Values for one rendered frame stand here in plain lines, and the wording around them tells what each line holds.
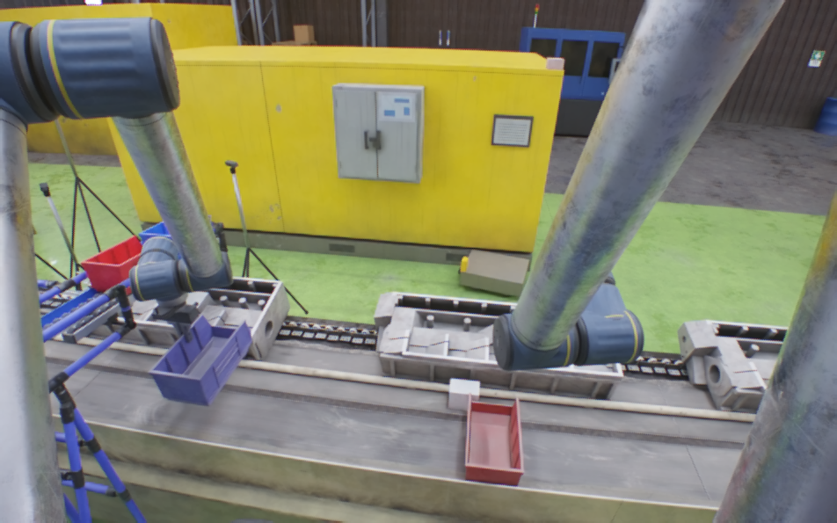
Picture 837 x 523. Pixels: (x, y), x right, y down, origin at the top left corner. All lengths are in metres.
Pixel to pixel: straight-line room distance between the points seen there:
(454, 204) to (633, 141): 3.52
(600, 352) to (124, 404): 1.88
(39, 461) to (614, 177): 0.77
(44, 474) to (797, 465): 0.89
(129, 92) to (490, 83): 3.12
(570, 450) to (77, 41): 1.80
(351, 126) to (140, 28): 2.94
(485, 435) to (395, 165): 2.48
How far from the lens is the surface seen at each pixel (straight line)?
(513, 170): 3.84
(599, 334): 0.85
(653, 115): 0.46
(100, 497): 2.62
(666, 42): 0.44
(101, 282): 1.94
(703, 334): 2.27
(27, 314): 0.75
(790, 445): 0.62
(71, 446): 1.72
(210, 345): 1.89
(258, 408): 1.94
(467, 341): 1.89
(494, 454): 1.74
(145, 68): 0.79
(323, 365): 2.05
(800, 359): 0.59
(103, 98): 0.82
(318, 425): 1.82
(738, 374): 2.18
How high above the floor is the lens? 2.16
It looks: 30 degrees down
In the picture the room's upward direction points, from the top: 1 degrees clockwise
